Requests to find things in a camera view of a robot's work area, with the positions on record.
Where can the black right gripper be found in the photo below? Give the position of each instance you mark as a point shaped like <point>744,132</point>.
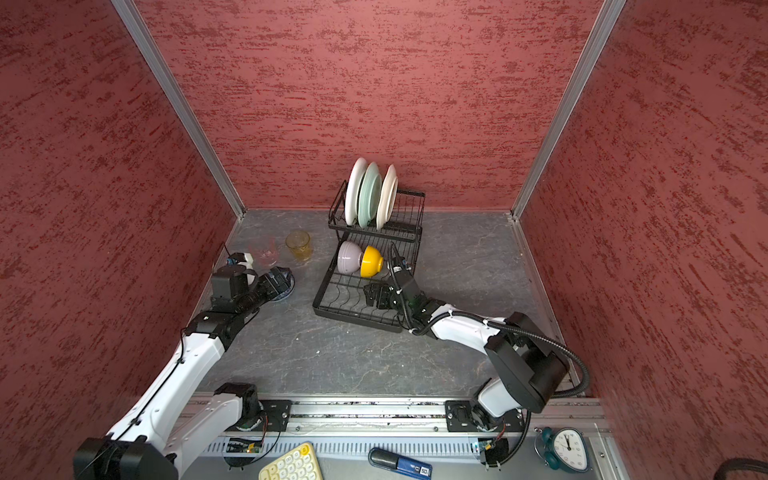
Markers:
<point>372,296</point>

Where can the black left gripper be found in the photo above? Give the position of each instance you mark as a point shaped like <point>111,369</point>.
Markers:
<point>273,291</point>

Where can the white blue floral bowl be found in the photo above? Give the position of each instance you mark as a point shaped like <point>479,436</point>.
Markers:
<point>281,282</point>

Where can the amber glass cup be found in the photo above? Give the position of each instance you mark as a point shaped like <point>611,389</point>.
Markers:
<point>299,244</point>

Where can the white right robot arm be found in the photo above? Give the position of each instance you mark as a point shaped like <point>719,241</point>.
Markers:
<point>530,366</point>

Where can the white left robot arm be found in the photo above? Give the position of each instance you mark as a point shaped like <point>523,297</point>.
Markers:
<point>146,443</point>

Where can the black metal dish rack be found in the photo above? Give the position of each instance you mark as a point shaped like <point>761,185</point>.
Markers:
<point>357,286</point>

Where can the yellow bowl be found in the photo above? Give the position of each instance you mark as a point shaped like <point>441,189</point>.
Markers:
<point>371,263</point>

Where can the lilac ceramic bowl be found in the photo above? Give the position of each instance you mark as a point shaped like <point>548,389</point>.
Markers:
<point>349,258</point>

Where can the mint green plate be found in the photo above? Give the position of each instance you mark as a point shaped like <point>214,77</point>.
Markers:
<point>369,195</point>

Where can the cream plate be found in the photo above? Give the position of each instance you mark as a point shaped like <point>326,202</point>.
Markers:
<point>387,197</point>

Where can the white plate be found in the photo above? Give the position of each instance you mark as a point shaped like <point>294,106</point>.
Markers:
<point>352,192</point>

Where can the yellow keypad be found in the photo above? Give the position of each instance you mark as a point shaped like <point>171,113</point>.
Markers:
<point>300,463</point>

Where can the blue black marker tool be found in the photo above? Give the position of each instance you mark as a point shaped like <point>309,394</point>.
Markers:
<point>399,464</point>

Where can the teal analog clock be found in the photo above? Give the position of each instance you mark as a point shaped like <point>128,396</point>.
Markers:
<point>563,449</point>

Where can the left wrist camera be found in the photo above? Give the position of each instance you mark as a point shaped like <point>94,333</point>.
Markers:
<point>234,278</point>

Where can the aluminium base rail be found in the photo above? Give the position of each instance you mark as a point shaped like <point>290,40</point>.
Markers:
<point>415,416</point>

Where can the aluminium left corner post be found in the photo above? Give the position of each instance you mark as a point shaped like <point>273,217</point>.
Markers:
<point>137,28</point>

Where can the aluminium corner post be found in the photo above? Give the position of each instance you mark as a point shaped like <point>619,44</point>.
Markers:
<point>137,28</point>
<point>603,26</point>

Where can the aluminium right corner post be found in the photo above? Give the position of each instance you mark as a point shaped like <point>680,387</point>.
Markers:
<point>603,26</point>

